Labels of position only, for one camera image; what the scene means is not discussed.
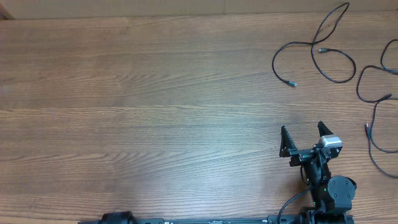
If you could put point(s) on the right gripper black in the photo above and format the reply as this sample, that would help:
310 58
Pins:
300 155

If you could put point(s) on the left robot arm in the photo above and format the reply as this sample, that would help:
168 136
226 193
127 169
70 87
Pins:
118 218

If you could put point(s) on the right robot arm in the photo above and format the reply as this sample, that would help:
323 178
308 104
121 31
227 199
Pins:
332 195

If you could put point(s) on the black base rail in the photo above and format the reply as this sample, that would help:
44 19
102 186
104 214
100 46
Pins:
271 219

